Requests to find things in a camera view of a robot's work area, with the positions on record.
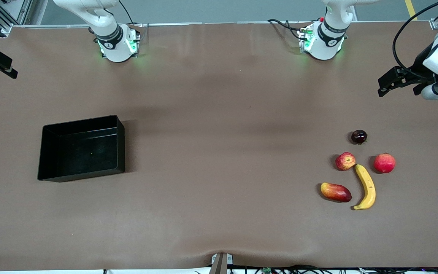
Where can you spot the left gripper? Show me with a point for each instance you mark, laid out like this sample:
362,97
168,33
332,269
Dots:
421,62

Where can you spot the small red yellow apple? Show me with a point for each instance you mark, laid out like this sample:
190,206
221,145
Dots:
345,161

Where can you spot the yellow banana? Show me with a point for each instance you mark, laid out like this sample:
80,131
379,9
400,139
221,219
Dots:
369,186

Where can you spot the black plastic box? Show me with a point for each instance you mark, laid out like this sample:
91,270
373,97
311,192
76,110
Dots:
86,156

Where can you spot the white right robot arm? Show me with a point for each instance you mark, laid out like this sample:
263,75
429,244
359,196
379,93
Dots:
112,45

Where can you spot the dark purple plum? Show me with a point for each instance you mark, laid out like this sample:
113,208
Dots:
359,137

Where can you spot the red yellow mango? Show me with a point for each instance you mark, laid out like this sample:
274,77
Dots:
335,192

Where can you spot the brown table mat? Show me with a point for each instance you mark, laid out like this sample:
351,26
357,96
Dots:
203,171

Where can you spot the small green circuit board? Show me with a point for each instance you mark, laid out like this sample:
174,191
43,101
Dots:
267,270

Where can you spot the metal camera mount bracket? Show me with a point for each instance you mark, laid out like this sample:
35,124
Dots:
221,264

